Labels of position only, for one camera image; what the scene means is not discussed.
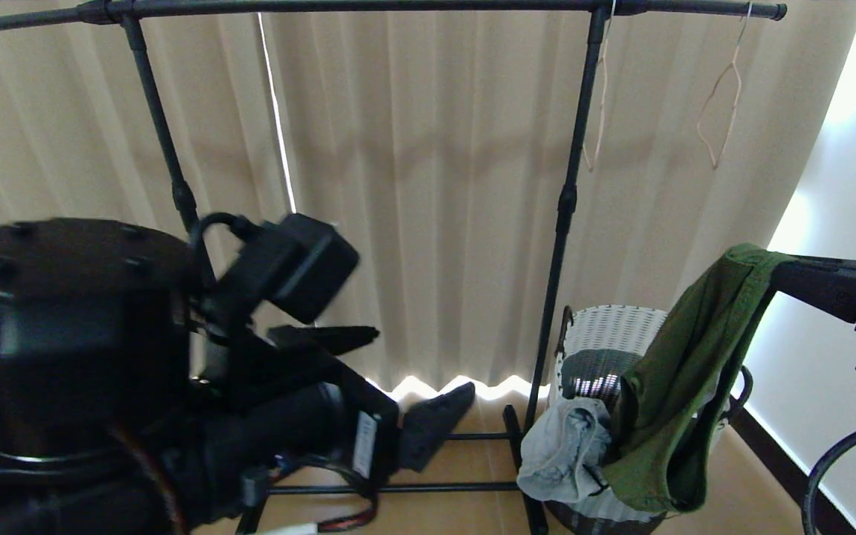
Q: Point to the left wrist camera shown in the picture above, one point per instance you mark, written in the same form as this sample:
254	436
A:
302	267

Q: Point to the black clothes rack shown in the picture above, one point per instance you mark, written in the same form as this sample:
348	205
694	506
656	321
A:
566	215

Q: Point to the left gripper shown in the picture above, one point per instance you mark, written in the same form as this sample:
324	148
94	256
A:
287	438

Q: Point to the pink clothes hanger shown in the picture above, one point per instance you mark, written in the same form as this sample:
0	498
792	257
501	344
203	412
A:
603	96
728	122

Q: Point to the beige curtain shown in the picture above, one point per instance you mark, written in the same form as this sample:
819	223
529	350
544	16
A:
435	186

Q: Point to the green long-sleeved shirt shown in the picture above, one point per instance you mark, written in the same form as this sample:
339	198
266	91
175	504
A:
681	386

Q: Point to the pale grey garment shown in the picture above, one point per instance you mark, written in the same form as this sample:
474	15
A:
562	453

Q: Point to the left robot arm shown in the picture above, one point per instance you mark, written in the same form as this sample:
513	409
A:
64	334

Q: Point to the white laundry basket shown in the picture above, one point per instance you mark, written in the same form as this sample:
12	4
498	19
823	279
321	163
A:
606	334

